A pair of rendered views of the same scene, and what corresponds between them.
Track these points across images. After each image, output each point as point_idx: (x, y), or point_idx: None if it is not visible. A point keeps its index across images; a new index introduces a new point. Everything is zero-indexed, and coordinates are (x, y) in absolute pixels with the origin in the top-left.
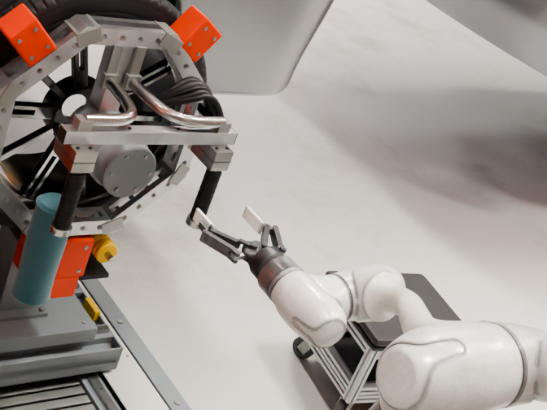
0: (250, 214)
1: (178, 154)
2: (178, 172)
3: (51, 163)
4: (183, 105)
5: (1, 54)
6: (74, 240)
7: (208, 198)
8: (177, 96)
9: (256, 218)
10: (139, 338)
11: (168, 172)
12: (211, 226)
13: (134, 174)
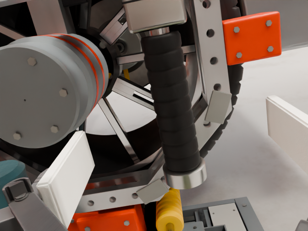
0: (279, 118)
1: (203, 78)
2: (213, 102)
3: (78, 130)
4: (190, 9)
5: None
6: (107, 215)
7: (169, 108)
8: None
9: (298, 123)
10: None
11: (203, 107)
12: (8, 187)
13: (34, 100)
